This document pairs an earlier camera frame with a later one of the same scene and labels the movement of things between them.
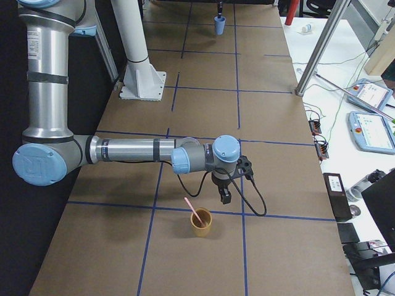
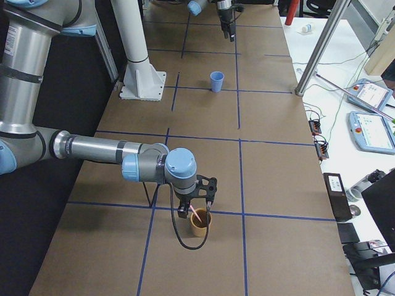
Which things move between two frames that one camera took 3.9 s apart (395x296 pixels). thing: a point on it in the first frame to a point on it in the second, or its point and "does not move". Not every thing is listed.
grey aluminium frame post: x=339 y=10 does not move
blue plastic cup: x=220 y=24 to x=216 y=78
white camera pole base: x=141 y=80 does not move
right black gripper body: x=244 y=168 to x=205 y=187
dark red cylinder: x=293 y=6 does not move
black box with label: x=336 y=190 does not move
